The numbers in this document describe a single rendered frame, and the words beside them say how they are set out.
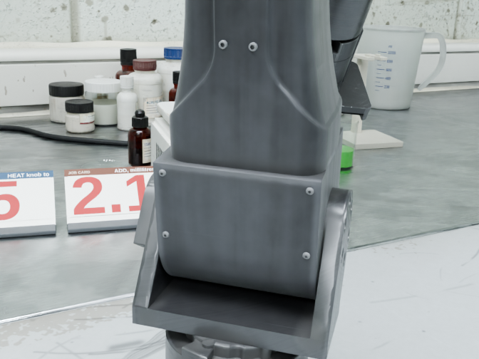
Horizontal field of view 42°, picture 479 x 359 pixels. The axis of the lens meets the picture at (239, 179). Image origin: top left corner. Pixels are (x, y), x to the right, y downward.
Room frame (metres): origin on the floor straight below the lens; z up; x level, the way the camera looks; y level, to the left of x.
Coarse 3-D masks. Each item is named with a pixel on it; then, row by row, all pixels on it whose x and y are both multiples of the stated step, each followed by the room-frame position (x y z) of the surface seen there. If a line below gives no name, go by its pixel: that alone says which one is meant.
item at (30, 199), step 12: (0, 180) 0.54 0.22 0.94; (12, 180) 0.54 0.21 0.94; (24, 180) 0.54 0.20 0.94; (36, 180) 0.55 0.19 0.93; (48, 180) 0.55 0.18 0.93; (0, 192) 0.53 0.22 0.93; (12, 192) 0.53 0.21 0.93; (24, 192) 0.54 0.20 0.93; (36, 192) 0.54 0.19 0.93; (48, 192) 0.54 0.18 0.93; (0, 204) 0.52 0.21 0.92; (12, 204) 0.52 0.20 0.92; (24, 204) 0.53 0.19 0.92; (36, 204) 0.53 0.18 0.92; (48, 204) 0.53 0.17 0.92; (0, 216) 0.51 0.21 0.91; (12, 216) 0.51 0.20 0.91; (24, 216) 0.52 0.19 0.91; (36, 216) 0.52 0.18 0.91; (48, 216) 0.52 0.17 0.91
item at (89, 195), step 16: (80, 176) 0.56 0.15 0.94; (96, 176) 0.56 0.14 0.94; (112, 176) 0.57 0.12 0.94; (128, 176) 0.57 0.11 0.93; (144, 176) 0.58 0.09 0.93; (80, 192) 0.55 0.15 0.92; (96, 192) 0.55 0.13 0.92; (112, 192) 0.55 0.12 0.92; (128, 192) 0.56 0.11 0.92; (80, 208) 0.53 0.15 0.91; (96, 208) 0.54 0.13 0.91; (112, 208) 0.54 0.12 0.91; (128, 208) 0.55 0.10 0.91
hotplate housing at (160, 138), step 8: (160, 120) 0.67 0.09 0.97; (152, 128) 0.67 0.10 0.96; (160, 128) 0.65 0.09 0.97; (168, 128) 0.63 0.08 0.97; (152, 136) 0.67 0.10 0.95; (160, 136) 0.62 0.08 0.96; (168, 136) 0.61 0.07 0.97; (152, 144) 0.67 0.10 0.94; (160, 144) 0.62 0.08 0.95; (168, 144) 0.59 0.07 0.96; (152, 152) 0.67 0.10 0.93; (160, 152) 0.62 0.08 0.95; (152, 160) 0.67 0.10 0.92
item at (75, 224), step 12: (96, 216) 0.53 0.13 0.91; (108, 216) 0.53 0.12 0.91; (120, 216) 0.54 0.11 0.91; (132, 216) 0.54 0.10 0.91; (72, 228) 0.51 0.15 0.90; (84, 228) 0.51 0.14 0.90; (96, 228) 0.51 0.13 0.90; (108, 228) 0.52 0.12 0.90; (120, 228) 0.52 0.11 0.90; (132, 228) 0.52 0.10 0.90
